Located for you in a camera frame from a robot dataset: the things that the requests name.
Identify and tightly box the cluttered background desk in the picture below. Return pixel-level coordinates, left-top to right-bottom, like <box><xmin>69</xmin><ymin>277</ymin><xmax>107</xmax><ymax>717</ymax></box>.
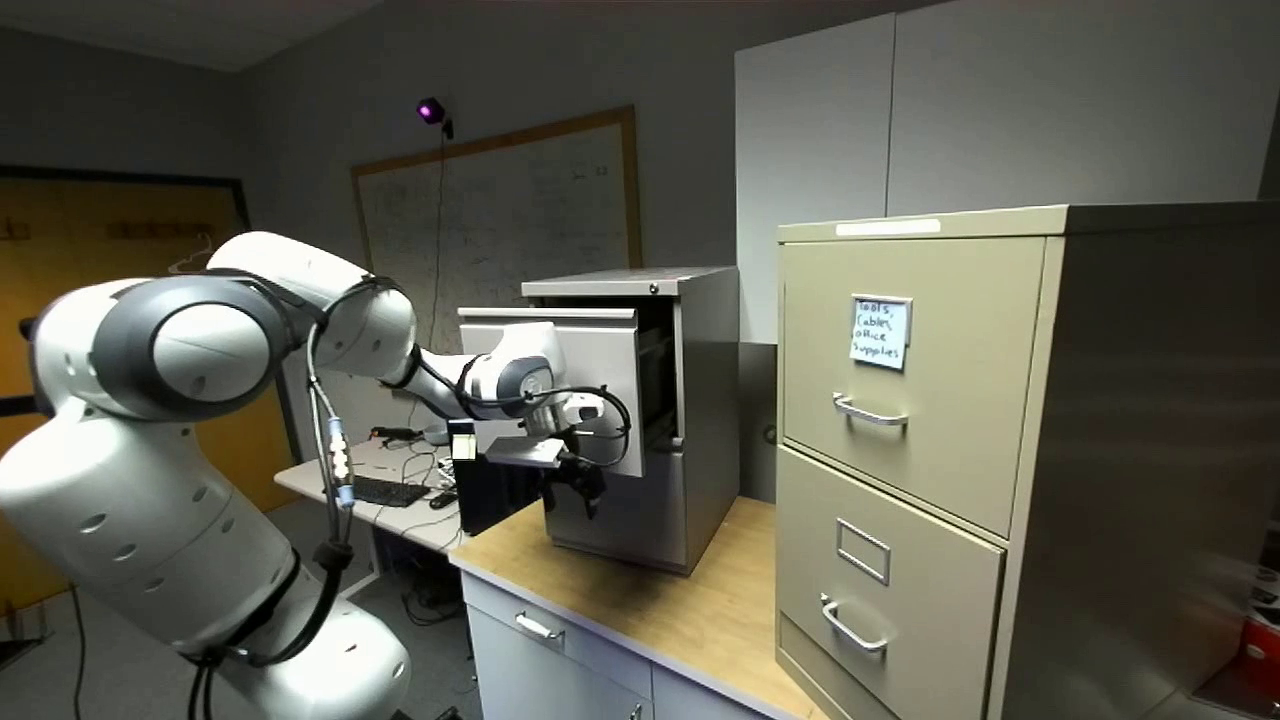
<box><xmin>274</xmin><ymin>422</ymin><xmax>473</xmax><ymax>562</ymax></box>

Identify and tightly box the red object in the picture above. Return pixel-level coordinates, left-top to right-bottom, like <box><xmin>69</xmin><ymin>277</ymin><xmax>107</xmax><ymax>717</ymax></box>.
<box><xmin>1236</xmin><ymin>608</ymin><xmax>1280</xmax><ymax>700</ymax></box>

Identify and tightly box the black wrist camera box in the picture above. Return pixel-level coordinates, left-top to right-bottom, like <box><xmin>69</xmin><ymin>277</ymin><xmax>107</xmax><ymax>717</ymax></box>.
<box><xmin>447</xmin><ymin>422</ymin><xmax>567</xmax><ymax>535</ymax></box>

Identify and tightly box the tall beige filing cabinet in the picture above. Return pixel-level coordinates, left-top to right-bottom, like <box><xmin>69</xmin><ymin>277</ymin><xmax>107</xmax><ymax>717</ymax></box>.
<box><xmin>772</xmin><ymin>202</ymin><xmax>1280</xmax><ymax>720</ymax></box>

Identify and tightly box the beige filing drawer without label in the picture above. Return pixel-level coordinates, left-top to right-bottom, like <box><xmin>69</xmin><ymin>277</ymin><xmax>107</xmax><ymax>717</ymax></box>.
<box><xmin>772</xmin><ymin>443</ymin><xmax>1013</xmax><ymax>720</ymax></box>

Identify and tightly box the grey metal cabinet drawer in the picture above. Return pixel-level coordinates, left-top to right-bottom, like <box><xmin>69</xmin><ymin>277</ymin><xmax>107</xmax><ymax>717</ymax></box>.
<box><xmin>456</xmin><ymin>306</ymin><xmax>680</xmax><ymax>485</ymax></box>

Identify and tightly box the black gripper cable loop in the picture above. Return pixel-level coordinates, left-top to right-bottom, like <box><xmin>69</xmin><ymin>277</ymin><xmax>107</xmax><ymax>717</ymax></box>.
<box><xmin>541</xmin><ymin>379</ymin><xmax>636</xmax><ymax>443</ymax></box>

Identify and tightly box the orange board with black frame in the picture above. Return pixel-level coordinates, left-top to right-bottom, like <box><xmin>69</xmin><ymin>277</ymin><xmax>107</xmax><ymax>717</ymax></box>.
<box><xmin>0</xmin><ymin>164</ymin><xmax>302</xmax><ymax>620</ymax></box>

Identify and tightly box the wooden top counter cabinet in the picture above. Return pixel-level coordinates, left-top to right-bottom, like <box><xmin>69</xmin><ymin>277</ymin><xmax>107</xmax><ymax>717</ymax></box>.
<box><xmin>447</xmin><ymin>492</ymin><xmax>833</xmax><ymax>720</ymax></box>

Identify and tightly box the white counter drawer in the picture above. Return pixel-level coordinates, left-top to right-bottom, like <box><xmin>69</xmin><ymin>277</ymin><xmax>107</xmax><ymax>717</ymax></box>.
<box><xmin>459</xmin><ymin>572</ymin><xmax>660</xmax><ymax>720</ymax></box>

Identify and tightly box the white paper drawer label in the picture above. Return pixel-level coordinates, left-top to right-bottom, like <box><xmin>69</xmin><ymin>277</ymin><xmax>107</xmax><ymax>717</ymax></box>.
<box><xmin>848</xmin><ymin>291</ymin><xmax>915</xmax><ymax>378</ymax></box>

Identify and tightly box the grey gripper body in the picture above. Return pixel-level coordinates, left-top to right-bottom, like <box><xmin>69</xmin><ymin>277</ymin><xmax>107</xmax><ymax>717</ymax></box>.
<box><xmin>554</xmin><ymin>394</ymin><xmax>634</xmax><ymax>479</ymax></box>

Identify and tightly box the beige labelled filing drawer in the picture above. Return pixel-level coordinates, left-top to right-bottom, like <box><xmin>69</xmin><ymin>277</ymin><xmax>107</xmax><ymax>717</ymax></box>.
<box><xmin>775</xmin><ymin>238</ymin><xmax>1054</xmax><ymax>539</ymax></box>

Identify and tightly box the camera with purple light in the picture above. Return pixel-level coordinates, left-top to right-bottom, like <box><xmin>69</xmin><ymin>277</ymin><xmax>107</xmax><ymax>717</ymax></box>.
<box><xmin>414</xmin><ymin>92</ymin><xmax>459</xmax><ymax>145</ymax></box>

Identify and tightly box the silver handle of unlabelled drawer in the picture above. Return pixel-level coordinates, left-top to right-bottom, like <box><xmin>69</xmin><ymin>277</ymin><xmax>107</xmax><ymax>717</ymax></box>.
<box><xmin>815</xmin><ymin>591</ymin><xmax>892</xmax><ymax>662</ymax></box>

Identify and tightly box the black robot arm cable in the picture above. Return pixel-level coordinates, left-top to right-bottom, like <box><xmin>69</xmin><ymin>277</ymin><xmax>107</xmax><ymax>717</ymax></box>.
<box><xmin>183</xmin><ymin>318</ymin><xmax>360</xmax><ymax>720</ymax></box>

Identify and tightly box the small grey metal file cabinet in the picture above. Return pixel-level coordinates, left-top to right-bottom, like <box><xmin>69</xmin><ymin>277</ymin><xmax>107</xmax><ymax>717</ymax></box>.
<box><xmin>516</xmin><ymin>264</ymin><xmax>745</xmax><ymax>581</ymax></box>

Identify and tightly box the silver handle of labelled drawer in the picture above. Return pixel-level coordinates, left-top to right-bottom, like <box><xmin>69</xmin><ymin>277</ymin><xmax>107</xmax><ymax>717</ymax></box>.
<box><xmin>829</xmin><ymin>387</ymin><xmax>915</xmax><ymax>440</ymax></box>

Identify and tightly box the wood framed whiteboard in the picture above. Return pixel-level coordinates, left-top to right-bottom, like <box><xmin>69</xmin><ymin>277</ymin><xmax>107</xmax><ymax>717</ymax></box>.
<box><xmin>348</xmin><ymin>103</ymin><xmax>646</xmax><ymax>358</ymax></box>

